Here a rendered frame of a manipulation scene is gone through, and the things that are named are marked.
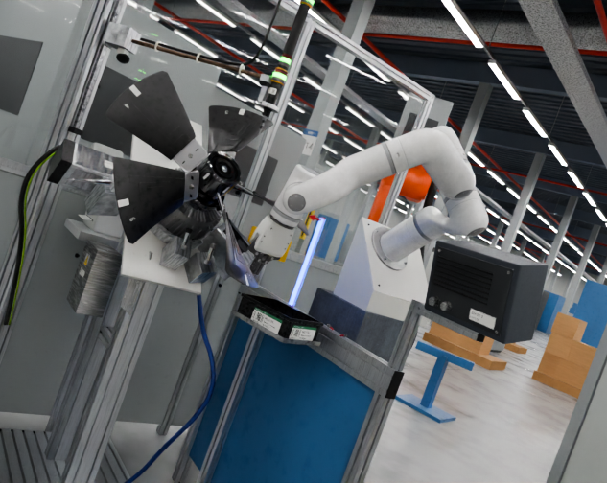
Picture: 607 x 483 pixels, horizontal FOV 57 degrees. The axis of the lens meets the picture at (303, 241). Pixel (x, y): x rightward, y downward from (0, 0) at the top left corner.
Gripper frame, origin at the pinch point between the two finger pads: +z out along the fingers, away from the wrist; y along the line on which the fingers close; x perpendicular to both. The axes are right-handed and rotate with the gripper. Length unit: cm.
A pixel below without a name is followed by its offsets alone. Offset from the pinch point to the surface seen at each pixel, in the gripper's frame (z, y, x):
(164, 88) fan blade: -29, 32, -42
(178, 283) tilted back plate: 19.8, 11.1, -16.1
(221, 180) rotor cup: -15.0, 13.6, -17.7
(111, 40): -29, 42, -83
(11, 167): 28, 55, -88
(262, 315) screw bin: 14.2, -9.2, 2.0
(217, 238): 4.0, 3.7, -21.5
